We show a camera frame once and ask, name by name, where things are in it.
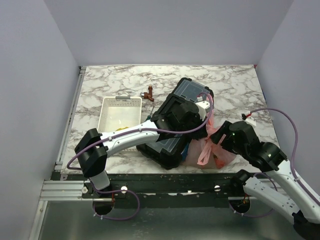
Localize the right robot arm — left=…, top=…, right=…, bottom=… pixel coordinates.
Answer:
left=210, top=121, right=320, bottom=240

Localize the yellow fake fruit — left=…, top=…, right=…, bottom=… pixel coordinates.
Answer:
left=115, top=127, right=129, bottom=132

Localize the black mounting base plate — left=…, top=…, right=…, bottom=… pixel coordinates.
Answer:
left=67, top=173, right=251, bottom=212

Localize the aluminium frame rail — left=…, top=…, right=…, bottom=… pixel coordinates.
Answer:
left=29, top=66, right=86, bottom=240

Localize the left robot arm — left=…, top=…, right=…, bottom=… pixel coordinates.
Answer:
left=75, top=100, right=213, bottom=198

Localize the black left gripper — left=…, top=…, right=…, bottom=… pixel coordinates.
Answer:
left=177, top=113, right=208, bottom=142

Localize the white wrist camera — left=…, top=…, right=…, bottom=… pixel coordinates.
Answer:
left=195, top=100, right=211, bottom=121
left=241, top=113, right=257, bottom=128

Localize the pink plastic bag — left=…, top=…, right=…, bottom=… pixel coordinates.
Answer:
left=181, top=110, right=236, bottom=170

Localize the black plastic toolbox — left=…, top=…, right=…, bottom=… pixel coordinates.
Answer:
left=136, top=77, right=214, bottom=170

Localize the blue foil wrapper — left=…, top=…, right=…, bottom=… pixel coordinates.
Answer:
left=181, top=142, right=190, bottom=161

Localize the white perforated plastic basket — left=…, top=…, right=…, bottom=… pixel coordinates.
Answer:
left=97, top=96, right=142, bottom=133

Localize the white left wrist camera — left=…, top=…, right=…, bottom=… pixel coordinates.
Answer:
left=195, top=100, right=211, bottom=121

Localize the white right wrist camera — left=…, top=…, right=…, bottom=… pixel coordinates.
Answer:
left=241, top=113, right=257, bottom=128

